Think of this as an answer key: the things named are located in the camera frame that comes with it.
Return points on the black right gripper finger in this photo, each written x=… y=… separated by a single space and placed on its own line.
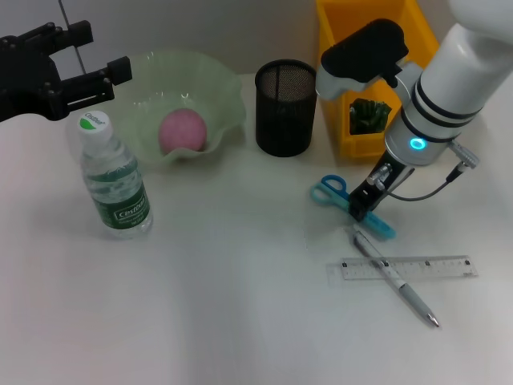
x=356 y=211
x=368 y=211

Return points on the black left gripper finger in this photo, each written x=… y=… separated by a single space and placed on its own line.
x=78 y=34
x=118 y=70

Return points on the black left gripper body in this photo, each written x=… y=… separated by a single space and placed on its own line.
x=26 y=78

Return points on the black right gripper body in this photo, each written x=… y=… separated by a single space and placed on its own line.
x=380 y=180

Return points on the blue scissors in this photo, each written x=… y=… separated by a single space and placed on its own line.
x=332 y=192

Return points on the green plastic wrapper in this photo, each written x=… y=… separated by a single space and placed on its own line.
x=368 y=118

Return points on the pink peach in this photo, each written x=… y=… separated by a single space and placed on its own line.
x=182 y=130

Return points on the clear plastic ruler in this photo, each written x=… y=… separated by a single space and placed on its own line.
x=441 y=268

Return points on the clear green-label water bottle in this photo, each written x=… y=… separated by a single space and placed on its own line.
x=120 y=192

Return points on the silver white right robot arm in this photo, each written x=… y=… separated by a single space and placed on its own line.
x=449 y=92

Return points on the green glass fruit plate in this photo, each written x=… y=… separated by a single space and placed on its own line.
x=136 y=88

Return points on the white grey pen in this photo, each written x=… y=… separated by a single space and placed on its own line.
x=394 y=276

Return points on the black mesh pen holder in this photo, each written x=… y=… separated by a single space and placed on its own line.
x=285 y=116

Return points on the yellow plastic bin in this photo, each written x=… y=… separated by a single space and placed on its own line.
x=332 y=16

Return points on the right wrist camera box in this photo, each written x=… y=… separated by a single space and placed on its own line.
x=360 y=56

